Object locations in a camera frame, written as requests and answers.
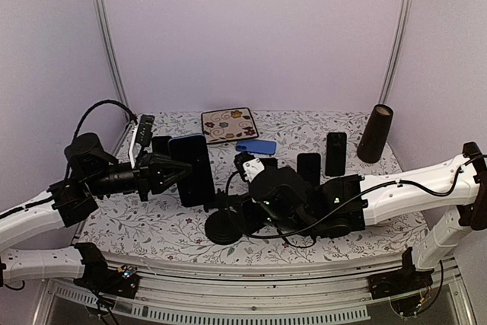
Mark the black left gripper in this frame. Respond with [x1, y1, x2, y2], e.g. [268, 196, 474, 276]
[86, 150, 193, 201]

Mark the black gooseneck round-base phone stand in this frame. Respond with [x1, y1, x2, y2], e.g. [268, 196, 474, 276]
[204, 190, 244, 246]

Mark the blue phone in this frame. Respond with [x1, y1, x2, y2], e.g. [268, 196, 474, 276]
[168, 134, 215, 208]
[236, 139, 277, 155]

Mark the black phone front edge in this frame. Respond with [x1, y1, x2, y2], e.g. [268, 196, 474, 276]
[260, 158, 278, 169]

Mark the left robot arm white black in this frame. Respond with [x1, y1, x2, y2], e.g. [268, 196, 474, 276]
[1, 132, 192, 294]

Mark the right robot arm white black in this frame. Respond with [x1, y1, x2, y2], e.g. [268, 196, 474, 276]
[205, 142, 486, 292]

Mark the square floral ceramic plate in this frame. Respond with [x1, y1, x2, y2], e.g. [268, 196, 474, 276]
[200, 107, 259, 145]

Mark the dark brown cylinder cup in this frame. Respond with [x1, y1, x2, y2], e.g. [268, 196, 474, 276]
[357, 104, 393, 164]

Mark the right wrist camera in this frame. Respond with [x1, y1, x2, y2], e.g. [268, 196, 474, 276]
[234, 152, 266, 183]

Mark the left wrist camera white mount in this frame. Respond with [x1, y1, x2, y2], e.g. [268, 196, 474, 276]
[128, 114, 155, 168]

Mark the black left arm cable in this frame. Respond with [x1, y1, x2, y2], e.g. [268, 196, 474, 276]
[68, 99, 138, 181]

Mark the aluminium front rail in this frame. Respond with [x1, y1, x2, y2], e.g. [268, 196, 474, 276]
[32, 252, 479, 325]

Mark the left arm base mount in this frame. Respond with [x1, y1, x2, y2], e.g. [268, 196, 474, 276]
[73, 243, 140, 299]

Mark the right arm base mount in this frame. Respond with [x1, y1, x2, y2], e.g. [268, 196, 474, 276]
[367, 247, 434, 317]

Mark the left aluminium frame post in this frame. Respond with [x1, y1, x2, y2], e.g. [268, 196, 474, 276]
[93, 0, 129, 107]

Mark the aluminium frame post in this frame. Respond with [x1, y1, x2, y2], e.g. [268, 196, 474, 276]
[378, 0, 413, 104]
[93, 0, 129, 107]

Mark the right aluminium frame post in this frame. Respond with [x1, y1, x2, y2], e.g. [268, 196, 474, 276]
[378, 0, 413, 104]

